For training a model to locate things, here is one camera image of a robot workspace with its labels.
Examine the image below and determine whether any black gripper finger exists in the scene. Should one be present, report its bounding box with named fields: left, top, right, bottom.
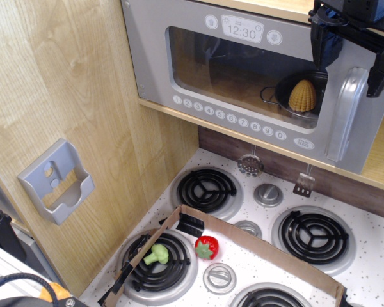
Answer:
left=367, top=50, right=384, bottom=98
left=310, top=21, right=343, bottom=68

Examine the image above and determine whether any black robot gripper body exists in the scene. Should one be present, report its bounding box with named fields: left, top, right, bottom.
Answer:
left=308, top=1, right=384, bottom=54

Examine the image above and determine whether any grey toy microwave door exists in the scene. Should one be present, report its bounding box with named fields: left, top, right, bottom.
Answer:
left=122, top=1, right=384, bottom=173

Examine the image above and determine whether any small metal pot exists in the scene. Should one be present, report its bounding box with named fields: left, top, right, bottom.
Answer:
left=260, top=70, right=328, bottom=122

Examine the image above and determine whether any yellow toy corn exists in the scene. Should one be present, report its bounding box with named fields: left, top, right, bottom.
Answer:
left=289, top=79, right=316, bottom=112

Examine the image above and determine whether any hanging metal spatula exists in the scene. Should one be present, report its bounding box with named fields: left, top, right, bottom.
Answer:
left=293, top=164, right=316, bottom=198

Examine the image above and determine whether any hanging metal skimmer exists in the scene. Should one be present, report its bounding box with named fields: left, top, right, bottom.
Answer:
left=237, top=145, right=264, bottom=177

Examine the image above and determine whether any grey stove knob back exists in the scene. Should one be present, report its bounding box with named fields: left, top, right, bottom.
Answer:
left=253, top=184, right=284, bottom=207

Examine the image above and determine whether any grey stove knob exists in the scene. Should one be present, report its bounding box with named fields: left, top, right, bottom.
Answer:
left=235, top=220, right=262, bottom=239
left=253, top=184, right=284, bottom=207
left=203, top=263, right=237, bottom=295

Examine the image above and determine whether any black burner back right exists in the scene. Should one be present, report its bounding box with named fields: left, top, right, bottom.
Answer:
left=271, top=205, right=356, bottom=276

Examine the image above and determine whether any black burner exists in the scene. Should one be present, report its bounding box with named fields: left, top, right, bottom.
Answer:
left=271, top=205, right=356, bottom=276
left=230, top=282, right=311, bottom=307
left=170, top=167, right=243, bottom=221
left=124, top=230, right=198, bottom=306

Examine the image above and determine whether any black burner back left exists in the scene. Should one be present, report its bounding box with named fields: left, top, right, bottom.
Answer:
left=170, top=167, right=243, bottom=221

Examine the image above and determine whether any grey stove knob middle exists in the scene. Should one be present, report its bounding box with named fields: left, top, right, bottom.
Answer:
left=235, top=220, right=262, bottom=239

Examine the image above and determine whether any brown cardboard barrier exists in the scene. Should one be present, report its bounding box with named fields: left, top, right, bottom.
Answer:
left=98, top=205, right=349, bottom=306

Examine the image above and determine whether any red toy strawberry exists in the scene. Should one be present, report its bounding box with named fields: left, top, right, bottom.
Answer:
left=195, top=235, right=220, bottom=260

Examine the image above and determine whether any black burner front right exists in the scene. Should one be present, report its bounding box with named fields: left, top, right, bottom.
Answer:
left=230, top=282, right=311, bottom=307

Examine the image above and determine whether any grey stove knob front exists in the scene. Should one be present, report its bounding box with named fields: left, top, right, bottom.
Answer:
left=203, top=263, right=237, bottom=295

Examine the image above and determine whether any green toy broccoli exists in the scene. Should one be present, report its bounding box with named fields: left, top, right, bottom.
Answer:
left=143, top=244, right=169, bottom=265

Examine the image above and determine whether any black burner front left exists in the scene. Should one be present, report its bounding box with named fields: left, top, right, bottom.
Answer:
left=124, top=230, right=198, bottom=306

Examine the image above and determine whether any orange object bottom left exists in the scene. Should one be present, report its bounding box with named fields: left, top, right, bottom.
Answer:
left=38, top=282, right=71, bottom=303

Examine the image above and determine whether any black equipment left edge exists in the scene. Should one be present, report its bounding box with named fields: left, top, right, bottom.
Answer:
left=0, top=210, right=26, bottom=262

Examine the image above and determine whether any grey door handle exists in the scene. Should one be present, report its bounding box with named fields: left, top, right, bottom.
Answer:
left=325, top=67, right=369, bottom=162

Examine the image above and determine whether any grey wall-mounted holder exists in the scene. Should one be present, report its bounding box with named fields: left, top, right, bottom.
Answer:
left=17, top=139, right=95, bottom=225

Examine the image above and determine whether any black braided cable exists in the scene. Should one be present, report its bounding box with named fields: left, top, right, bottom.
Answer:
left=0, top=272, right=61, bottom=307

